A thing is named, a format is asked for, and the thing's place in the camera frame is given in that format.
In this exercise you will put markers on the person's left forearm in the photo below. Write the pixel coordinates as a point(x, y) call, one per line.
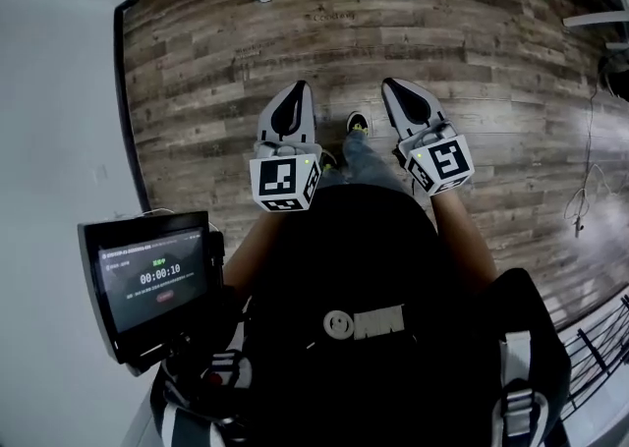
point(245, 248)

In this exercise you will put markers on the person's left shoe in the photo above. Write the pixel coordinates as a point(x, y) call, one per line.
point(328, 161)

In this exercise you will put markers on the person's right forearm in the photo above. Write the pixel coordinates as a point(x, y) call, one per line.
point(462, 243)

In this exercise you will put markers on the person's left leg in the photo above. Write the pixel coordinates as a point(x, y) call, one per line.
point(326, 177)

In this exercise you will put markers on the person's shoe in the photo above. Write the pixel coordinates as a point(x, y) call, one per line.
point(357, 122)
point(328, 161)

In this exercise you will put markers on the person's right shoe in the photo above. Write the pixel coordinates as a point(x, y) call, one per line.
point(357, 122)

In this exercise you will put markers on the person's leg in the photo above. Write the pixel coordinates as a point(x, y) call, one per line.
point(366, 160)
point(326, 177)

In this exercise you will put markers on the person's right leg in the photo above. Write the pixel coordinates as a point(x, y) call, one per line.
point(366, 160)

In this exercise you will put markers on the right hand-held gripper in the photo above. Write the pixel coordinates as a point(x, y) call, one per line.
point(447, 162)

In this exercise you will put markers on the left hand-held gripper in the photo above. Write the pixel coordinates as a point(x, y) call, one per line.
point(277, 177)

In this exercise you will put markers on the person's black shirt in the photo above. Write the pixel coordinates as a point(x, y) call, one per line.
point(354, 288)

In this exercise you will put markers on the black tablet screen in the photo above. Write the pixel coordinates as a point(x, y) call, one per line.
point(147, 283)

